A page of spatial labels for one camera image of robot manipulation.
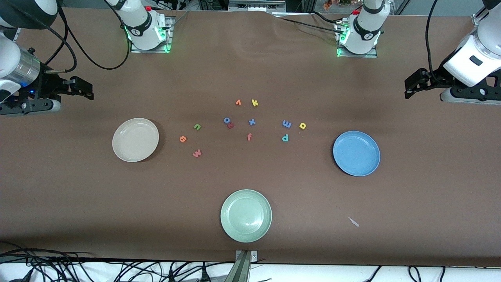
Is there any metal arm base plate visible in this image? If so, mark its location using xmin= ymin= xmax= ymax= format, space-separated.
xmin=130 ymin=16 xmax=175 ymax=54
xmin=337 ymin=22 xmax=378 ymax=58

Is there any grey metal box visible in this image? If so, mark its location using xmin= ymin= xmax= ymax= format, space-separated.
xmin=228 ymin=0 xmax=287 ymax=12

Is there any black table cable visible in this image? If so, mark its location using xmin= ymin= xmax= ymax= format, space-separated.
xmin=309 ymin=11 xmax=340 ymax=26
xmin=273 ymin=15 xmax=345 ymax=36

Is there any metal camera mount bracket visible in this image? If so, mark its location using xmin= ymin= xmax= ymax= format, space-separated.
xmin=225 ymin=250 xmax=259 ymax=282

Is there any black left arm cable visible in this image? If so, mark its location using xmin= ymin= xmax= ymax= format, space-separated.
xmin=425 ymin=0 xmax=441 ymax=85

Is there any brown table cover sheet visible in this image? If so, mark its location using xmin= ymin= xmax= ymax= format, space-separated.
xmin=0 ymin=7 xmax=501 ymax=268

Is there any pale green round plate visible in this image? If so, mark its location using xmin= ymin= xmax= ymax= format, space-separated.
xmin=220 ymin=189 xmax=272 ymax=243

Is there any beige round plate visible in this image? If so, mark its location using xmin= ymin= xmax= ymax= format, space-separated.
xmin=112 ymin=118 xmax=160 ymax=163

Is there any blue round plate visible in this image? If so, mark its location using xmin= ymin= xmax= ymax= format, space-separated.
xmin=333 ymin=131 xmax=381 ymax=177

